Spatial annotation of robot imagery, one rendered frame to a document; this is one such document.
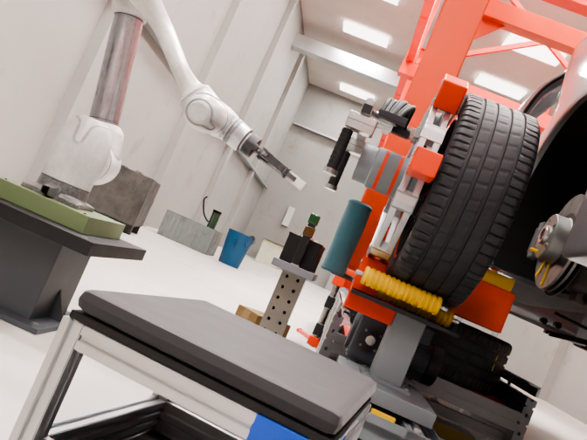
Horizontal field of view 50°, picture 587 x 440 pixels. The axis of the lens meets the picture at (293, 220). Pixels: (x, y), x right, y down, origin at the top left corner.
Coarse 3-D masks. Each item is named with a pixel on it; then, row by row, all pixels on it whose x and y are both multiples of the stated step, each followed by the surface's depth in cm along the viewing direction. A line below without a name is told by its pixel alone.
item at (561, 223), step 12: (576, 204) 196; (552, 216) 199; (564, 216) 202; (576, 216) 191; (552, 228) 194; (564, 228) 190; (552, 240) 190; (564, 240) 189; (540, 252) 195; (552, 252) 191; (540, 264) 206; (552, 264) 194; (564, 264) 184; (576, 264) 182; (540, 276) 201; (552, 276) 190; (564, 276) 185; (552, 288) 191
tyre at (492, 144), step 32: (480, 96) 193; (480, 128) 176; (512, 128) 178; (448, 160) 172; (480, 160) 172; (512, 160) 172; (448, 192) 171; (480, 192) 170; (512, 192) 170; (416, 224) 176; (448, 224) 172; (480, 224) 171; (416, 256) 180; (448, 256) 176; (480, 256) 173; (448, 288) 184
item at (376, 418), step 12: (372, 408) 173; (372, 420) 171; (384, 420) 171; (396, 420) 189; (408, 420) 183; (372, 432) 171; (384, 432) 171; (396, 432) 171; (408, 432) 170; (420, 432) 171; (432, 432) 185
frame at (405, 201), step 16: (432, 112) 186; (432, 128) 179; (432, 144) 179; (400, 192) 178; (416, 192) 177; (384, 208) 228; (400, 208) 179; (384, 224) 184; (400, 224) 182; (384, 256) 191
